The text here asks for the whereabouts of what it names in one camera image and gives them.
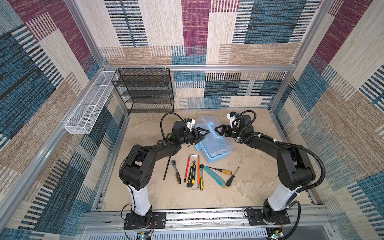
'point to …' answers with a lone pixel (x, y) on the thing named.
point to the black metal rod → (166, 168)
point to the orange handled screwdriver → (223, 171)
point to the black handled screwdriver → (229, 182)
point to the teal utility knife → (217, 178)
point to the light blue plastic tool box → (214, 146)
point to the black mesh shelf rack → (145, 90)
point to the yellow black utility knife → (191, 179)
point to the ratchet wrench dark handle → (174, 162)
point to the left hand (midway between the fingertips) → (209, 132)
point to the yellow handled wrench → (201, 179)
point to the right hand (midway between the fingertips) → (218, 131)
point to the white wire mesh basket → (83, 120)
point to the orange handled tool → (198, 170)
